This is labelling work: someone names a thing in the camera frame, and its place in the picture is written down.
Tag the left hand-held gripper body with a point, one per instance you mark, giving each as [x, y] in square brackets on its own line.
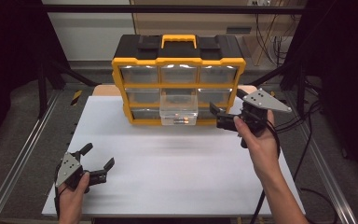
[68, 169]

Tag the black curtain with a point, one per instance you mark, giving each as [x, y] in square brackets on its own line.
[345, 77]
[6, 62]

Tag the person's right hand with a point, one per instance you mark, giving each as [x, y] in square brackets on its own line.
[264, 152]

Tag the small cylindrical battery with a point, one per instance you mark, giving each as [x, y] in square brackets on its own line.
[181, 120]

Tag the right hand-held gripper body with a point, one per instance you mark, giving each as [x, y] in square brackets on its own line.
[270, 102]

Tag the set of clear organizer drawers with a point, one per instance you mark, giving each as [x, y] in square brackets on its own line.
[140, 74]

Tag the white power strip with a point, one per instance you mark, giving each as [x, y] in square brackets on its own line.
[259, 2]

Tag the yellow black drawer organizer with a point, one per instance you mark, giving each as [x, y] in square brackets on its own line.
[143, 85]

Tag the dark wall vent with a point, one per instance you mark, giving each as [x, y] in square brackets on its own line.
[238, 30]

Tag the aluminium rail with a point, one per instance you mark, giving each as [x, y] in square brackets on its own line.
[21, 155]
[320, 155]

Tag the clear plastic drawer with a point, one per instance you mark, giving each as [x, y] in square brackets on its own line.
[178, 107]

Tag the black stand leg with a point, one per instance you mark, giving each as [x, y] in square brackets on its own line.
[43, 90]
[300, 87]

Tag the yellow black hazard tape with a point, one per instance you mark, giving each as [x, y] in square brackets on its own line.
[76, 97]

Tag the black frame crossbar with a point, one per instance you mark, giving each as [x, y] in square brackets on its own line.
[167, 8]

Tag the person's left hand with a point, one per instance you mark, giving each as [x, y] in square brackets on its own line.
[71, 199]

